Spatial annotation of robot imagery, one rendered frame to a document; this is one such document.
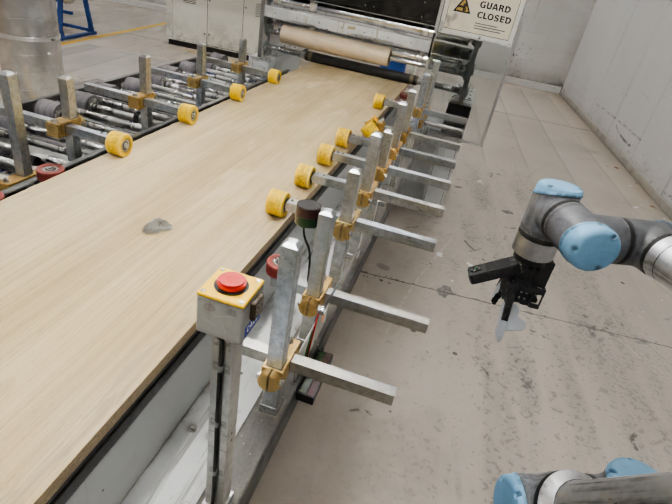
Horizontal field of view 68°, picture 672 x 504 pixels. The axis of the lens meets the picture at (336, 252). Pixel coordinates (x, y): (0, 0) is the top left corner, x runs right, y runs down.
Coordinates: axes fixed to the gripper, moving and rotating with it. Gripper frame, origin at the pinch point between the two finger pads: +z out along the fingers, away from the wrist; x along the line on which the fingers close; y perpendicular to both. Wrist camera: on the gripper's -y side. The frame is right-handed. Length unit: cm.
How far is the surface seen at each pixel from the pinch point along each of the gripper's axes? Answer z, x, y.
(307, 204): -18, 3, -49
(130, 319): 4, -26, -78
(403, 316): 7.8, 3.9, -20.3
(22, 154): 3, 32, -149
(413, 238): -2.0, 28.8, -21.7
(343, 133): -3, 106, -57
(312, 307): 8.1, -1.4, -43.4
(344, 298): 7.8, 5.2, -36.3
